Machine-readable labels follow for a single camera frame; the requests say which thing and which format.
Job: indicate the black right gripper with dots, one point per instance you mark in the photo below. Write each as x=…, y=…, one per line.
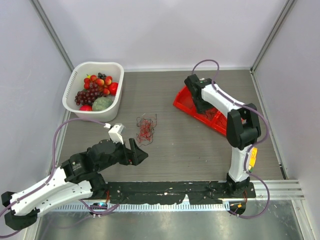
x=201, y=109

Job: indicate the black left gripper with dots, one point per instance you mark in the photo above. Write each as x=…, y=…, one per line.
x=139, y=154

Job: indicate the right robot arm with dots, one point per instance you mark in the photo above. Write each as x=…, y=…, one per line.
x=242, y=127

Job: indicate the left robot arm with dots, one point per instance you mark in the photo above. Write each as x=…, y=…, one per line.
x=77, y=178

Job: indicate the green melon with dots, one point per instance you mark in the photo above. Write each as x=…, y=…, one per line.
x=101, y=104

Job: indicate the red tomato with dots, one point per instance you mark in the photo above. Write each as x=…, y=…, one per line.
x=86, y=108

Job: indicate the red apple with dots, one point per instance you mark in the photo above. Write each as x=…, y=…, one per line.
x=113, y=87

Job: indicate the orange yellow carton box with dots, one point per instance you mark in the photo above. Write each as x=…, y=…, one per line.
x=253, y=158

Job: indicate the purple grape bunch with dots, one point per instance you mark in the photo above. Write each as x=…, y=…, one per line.
x=87, y=96

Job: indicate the white plastic basket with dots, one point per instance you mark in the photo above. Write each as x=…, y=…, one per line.
x=75, y=84

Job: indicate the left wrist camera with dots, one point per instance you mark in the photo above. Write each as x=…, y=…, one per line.
x=115, y=132

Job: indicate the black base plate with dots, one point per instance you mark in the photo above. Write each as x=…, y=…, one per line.
x=174, y=192

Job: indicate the white cable duct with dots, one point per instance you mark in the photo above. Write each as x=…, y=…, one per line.
x=183, y=207

